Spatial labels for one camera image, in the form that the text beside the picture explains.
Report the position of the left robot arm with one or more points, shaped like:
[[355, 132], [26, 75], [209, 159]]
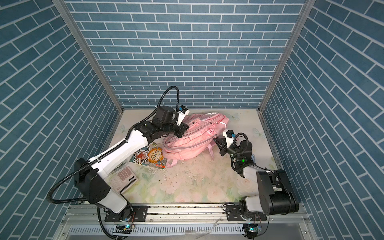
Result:
[[91, 174]]

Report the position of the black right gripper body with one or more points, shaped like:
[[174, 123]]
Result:
[[234, 152]]

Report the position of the corner aluminium post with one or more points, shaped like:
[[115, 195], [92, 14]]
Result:
[[81, 41], [303, 16]]

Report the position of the aluminium front rail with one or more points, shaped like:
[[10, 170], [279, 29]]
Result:
[[210, 221]]

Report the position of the white pink calculator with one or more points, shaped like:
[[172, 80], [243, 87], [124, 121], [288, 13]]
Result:
[[122, 179]]

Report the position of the pink student backpack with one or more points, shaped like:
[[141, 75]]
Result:
[[203, 128]]

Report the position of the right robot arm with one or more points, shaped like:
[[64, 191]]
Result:
[[275, 193]]

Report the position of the left corner aluminium post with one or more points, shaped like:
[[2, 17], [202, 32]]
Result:
[[81, 41]]

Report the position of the colourful illustrated book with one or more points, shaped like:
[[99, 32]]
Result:
[[150, 156]]

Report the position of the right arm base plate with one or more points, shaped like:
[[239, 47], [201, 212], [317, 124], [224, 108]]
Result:
[[235, 213]]

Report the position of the right corner aluminium post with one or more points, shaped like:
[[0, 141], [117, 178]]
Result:
[[303, 16]]

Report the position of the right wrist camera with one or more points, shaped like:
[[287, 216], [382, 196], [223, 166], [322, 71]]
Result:
[[229, 137]]

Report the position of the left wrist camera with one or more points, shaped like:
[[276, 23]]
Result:
[[182, 113]]

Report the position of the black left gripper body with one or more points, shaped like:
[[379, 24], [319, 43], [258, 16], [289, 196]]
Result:
[[172, 127]]

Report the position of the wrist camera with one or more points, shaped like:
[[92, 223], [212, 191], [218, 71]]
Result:
[[229, 137], [182, 113]]

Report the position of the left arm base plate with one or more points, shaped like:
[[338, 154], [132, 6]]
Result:
[[128, 214]]

